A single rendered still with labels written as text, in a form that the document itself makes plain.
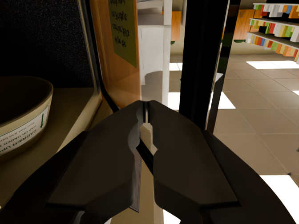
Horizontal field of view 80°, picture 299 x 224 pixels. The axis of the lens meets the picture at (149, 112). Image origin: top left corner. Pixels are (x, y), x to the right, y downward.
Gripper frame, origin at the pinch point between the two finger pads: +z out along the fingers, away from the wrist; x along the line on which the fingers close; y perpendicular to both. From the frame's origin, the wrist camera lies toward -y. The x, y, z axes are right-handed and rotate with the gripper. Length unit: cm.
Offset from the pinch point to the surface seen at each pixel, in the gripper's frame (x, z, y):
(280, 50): 236, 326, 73
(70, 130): -11.1, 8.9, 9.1
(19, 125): -13.4, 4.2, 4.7
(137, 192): -2.0, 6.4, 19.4
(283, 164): 132, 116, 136
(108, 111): -8.6, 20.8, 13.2
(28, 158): -14.0, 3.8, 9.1
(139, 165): -2.0, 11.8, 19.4
